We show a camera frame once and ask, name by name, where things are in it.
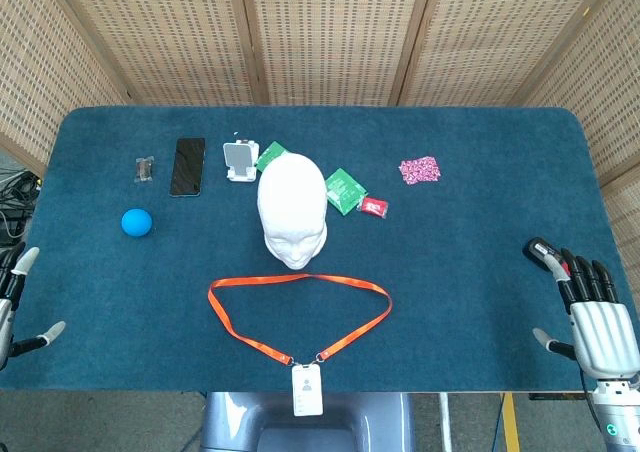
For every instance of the white table leg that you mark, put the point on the white table leg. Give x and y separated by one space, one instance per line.
445 422

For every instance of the pink patterned packet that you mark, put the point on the pink patterned packet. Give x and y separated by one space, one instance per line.
420 170

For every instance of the blue felt table mat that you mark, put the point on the blue felt table mat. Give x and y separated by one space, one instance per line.
450 272

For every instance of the white mannequin head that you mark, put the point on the white mannequin head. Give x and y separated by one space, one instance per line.
292 197

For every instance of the blue ball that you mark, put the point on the blue ball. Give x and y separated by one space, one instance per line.
136 222

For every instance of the black smartphone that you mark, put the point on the black smartphone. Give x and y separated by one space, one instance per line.
187 167

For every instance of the woven bamboo folding screen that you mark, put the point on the woven bamboo folding screen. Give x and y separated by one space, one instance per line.
330 37

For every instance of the white small box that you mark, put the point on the white small box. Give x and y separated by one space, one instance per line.
240 159

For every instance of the black device with red cap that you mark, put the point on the black device with red cap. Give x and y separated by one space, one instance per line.
535 249

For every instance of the clear packet with brown item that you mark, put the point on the clear packet with brown item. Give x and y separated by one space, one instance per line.
145 169

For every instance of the red snack packet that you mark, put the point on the red snack packet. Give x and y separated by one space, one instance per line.
374 207

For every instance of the blue-grey robot torso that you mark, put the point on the blue-grey robot torso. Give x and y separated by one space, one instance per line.
230 422

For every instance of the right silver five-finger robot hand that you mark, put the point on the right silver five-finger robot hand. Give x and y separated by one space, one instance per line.
600 332

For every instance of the green foil packet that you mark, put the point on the green foil packet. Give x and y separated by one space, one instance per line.
272 153
345 189

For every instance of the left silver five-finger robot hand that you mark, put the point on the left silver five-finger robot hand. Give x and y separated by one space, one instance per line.
5 312

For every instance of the white badge card holder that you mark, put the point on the white badge card holder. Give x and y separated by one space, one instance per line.
307 392

